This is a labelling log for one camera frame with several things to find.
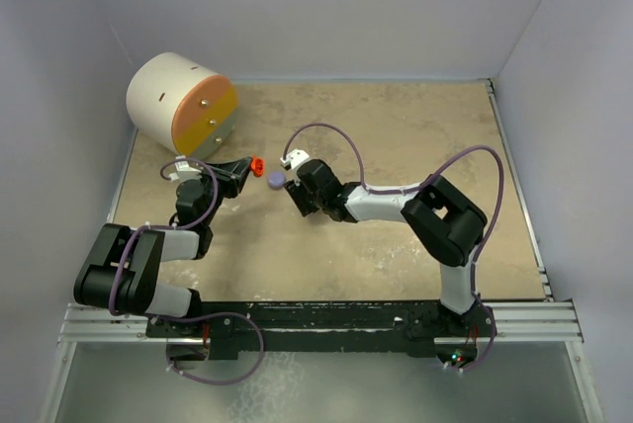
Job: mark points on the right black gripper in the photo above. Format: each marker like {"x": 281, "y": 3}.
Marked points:
{"x": 305, "y": 207}

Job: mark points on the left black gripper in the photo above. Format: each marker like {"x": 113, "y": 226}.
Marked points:
{"x": 236, "y": 169}

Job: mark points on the orange earbud charging case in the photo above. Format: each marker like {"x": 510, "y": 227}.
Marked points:
{"x": 257, "y": 166}

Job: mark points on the purple earbud charging case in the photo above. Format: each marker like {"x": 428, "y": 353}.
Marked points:
{"x": 276, "y": 180}

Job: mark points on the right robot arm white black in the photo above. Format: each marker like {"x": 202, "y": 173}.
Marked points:
{"x": 449, "y": 226}

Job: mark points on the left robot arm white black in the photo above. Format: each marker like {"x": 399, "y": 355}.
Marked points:
{"x": 121, "y": 271}

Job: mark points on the round white drawer cabinet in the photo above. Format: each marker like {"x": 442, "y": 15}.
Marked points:
{"x": 182, "y": 105}

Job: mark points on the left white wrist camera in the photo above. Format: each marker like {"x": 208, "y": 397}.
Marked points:
{"x": 179, "y": 170}

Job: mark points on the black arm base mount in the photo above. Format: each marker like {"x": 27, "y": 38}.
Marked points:
{"x": 417, "y": 328}

